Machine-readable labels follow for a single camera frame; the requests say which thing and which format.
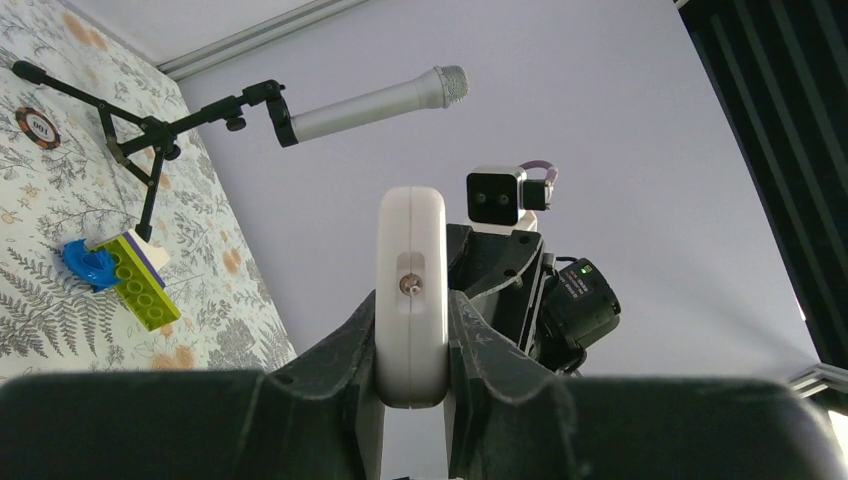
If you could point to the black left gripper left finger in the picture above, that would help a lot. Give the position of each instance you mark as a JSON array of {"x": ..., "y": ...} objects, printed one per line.
[{"x": 317, "y": 417}]

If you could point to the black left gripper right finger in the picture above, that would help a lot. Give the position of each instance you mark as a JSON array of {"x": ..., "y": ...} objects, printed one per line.
[{"x": 510, "y": 418}]

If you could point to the green lego brick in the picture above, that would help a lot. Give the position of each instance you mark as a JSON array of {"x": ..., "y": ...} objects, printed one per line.
[{"x": 140, "y": 288}]

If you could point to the white purple block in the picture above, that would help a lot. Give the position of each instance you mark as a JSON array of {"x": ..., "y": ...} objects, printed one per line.
[{"x": 156, "y": 257}]

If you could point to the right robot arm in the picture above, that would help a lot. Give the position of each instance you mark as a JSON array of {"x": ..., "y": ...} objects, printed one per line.
[{"x": 552, "y": 308}]

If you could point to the white red remote control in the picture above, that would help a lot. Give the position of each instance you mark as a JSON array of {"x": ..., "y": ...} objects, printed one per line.
[{"x": 411, "y": 295}]

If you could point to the black tripod mic stand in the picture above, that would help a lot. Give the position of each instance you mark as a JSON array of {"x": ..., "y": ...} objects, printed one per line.
[{"x": 143, "y": 144}]

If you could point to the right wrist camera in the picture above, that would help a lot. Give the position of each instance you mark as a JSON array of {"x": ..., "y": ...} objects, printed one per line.
[{"x": 502, "y": 199}]

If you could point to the floral table mat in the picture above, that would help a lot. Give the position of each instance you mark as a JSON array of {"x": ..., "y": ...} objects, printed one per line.
[{"x": 51, "y": 320}]

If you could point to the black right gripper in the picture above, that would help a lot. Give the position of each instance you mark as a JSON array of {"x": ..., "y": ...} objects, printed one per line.
[{"x": 502, "y": 275}]

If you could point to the poker chip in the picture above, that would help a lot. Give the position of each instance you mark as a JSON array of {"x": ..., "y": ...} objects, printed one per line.
[{"x": 38, "y": 128}]

